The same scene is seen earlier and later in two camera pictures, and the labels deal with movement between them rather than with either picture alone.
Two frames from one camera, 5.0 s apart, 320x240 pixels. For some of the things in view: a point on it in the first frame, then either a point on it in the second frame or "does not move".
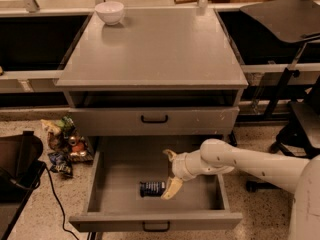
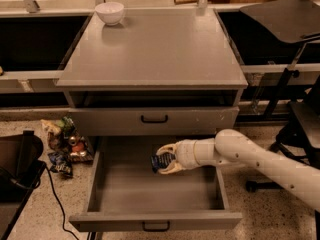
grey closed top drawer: x=155 y=121 does not move
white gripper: x=180 y=166 to x=186 y=155
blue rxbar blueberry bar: x=152 y=188 to x=161 y=160
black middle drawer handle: x=158 y=229 does not move
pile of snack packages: x=62 y=139 does not move
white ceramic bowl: x=110 y=12 does not move
